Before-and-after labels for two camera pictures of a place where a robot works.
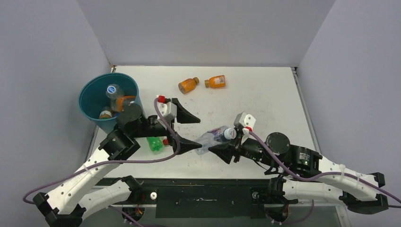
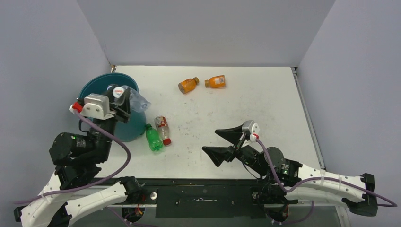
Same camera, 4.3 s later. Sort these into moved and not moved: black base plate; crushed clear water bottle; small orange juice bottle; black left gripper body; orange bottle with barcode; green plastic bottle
Moved: black left gripper body; crushed clear water bottle
Not moved: green plastic bottle; orange bottle with barcode; black base plate; small orange juice bottle
